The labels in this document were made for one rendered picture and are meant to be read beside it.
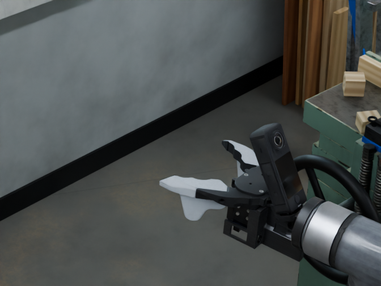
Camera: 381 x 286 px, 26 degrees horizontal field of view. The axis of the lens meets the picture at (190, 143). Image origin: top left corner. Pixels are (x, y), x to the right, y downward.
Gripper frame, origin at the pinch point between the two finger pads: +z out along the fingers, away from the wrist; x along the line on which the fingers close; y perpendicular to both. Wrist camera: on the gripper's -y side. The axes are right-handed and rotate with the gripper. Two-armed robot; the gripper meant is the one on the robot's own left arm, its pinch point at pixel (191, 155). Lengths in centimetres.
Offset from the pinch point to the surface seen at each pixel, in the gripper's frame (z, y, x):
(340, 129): 8, 26, 69
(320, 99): 16, 24, 74
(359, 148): -3, 21, 56
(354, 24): 45, 36, 154
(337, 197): 6, 45, 71
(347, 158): 5, 33, 69
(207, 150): 95, 104, 152
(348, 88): 12, 21, 78
